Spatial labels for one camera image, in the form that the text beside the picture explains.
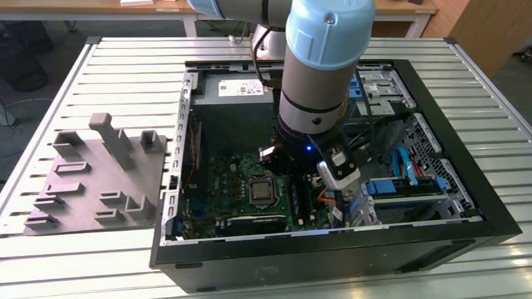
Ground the blue data wire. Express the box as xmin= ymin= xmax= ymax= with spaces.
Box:
xmin=391 ymin=148 xmax=421 ymax=187

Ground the grey parts rack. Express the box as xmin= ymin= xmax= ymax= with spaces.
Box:
xmin=23 ymin=113 xmax=174 ymax=239

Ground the wooden cabinet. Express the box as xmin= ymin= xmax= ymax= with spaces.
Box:
xmin=423 ymin=0 xmax=532 ymax=78

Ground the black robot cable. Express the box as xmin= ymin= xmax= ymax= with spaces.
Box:
xmin=355 ymin=70 xmax=377 ymax=163
xmin=251 ymin=26 xmax=278 ymax=88

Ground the black PC case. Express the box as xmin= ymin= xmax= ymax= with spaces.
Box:
xmin=150 ymin=59 xmax=525 ymax=295

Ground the hard disk in blue carrier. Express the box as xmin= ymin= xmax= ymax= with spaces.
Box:
xmin=362 ymin=176 xmax=450 ymax=200

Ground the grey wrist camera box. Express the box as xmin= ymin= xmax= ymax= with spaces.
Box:
xmin=258 ymin=145 xmax=278 ymax=164

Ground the black bag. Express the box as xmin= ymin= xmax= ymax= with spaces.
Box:
xmin=0 ymin=20 xmax=55 ymax=93

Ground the black Nvidia graphics card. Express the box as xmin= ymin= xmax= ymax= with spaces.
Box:
xmin=177 ymin=214 xmax=289 ymax=241

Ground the black wire bundle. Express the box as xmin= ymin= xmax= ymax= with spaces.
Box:
xmin=347 ymin=110 xmax=417 ymax=163

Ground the grey power supply unit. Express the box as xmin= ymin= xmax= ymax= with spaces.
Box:
xmin=191 ymin=74 xmax=285 ymax=156

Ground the silver CPU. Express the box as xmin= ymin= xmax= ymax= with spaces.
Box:
xmin=251 ymin=182 xmax=274 ymax=200

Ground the grey metal drive cage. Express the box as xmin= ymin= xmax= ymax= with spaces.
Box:
xmin=349 ymin=67 xmax=418 ymax=135
xmin=345 ymin=179 xmax=486 ymax=230

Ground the green motherboard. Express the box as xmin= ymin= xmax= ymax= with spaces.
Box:
xmin=183 ymin=151 xmax=334 ymax=235

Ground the red black fan wire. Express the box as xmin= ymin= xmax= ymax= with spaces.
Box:
xmin=189 ymin=125 xmax=199 ymax=185

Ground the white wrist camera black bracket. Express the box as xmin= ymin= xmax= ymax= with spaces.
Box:
xmin=310 ymin=133 xmax=363 ymax=191

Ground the metal CPU socket cover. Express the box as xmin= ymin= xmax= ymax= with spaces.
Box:
xmin=249 ymin=176 xmax=279 ymax=208

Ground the wooden workbench white frame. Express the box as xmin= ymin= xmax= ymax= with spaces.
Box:
xmin=0 ymin=0 xmax=441 ymax=38

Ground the blue plastic drive latch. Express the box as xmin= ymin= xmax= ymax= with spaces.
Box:
xmin=349 ymin=77 xmax=371 ymax=102

